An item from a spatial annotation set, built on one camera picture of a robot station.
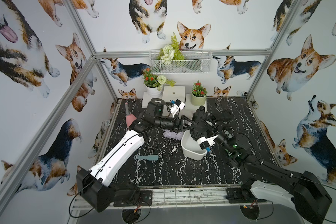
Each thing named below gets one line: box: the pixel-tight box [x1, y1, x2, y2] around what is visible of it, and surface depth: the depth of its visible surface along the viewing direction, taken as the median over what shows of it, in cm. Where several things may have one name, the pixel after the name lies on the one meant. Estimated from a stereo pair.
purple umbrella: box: [162, 129, 184, 141], surface depth 97 cm
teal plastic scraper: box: [133, 154, 160, 161], surface depth 90 cm
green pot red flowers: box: [190, 80, 208, 107], surface depth 90 cm
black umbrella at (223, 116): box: [210, 112, 233, 124], surface depth 106 cm
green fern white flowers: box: [157, 31, 185, 65], surface depth 82 cm
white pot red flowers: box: [141, 67, 177, 98], surface depth 93 cm
